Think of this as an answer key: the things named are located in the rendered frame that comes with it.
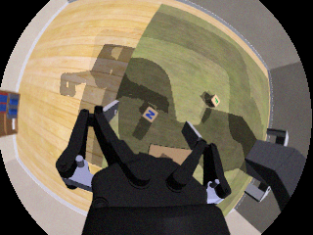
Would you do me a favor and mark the tan square mat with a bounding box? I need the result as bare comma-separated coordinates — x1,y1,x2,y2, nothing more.
149,144,192,165

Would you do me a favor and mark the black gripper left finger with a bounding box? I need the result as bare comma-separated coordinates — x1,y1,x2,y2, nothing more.
56,100,153,192

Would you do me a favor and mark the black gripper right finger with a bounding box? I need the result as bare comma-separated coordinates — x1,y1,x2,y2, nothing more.
168,120,232,206

